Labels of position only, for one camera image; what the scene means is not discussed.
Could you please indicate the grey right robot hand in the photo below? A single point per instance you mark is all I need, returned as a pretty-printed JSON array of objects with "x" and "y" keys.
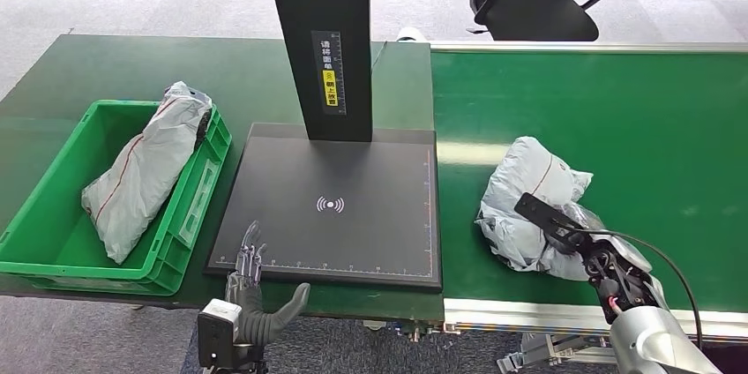
[{"x": 631, "y": 254}]

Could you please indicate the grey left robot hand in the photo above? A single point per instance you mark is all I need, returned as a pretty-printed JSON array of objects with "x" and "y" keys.
[{"x": 260, "y": 324}]

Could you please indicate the grey mailer package red print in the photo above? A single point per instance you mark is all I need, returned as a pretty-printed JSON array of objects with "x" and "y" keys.
[{"x": 520, "y": 184}]

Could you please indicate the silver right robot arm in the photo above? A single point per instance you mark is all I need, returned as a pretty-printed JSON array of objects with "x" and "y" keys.
[{"x": 654, "y": 342}]

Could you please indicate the black inbound scanner machine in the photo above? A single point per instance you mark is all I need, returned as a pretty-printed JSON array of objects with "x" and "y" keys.
[{"x": 330, "y": 237}]

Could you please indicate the green conveyor belt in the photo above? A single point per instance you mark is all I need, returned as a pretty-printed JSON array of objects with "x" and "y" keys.
[{"x": 584, "y": 97}]

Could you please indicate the plain grey mailer package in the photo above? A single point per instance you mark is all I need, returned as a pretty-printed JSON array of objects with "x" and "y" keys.
[{"x": 143, "y": 175}]

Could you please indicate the green plastic crate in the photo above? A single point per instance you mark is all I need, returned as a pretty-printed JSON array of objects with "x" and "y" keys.
[{"x": 55, "y": 237}]

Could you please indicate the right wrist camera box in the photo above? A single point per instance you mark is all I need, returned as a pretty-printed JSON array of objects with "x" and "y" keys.
[{"x": 543, "y": 216}]

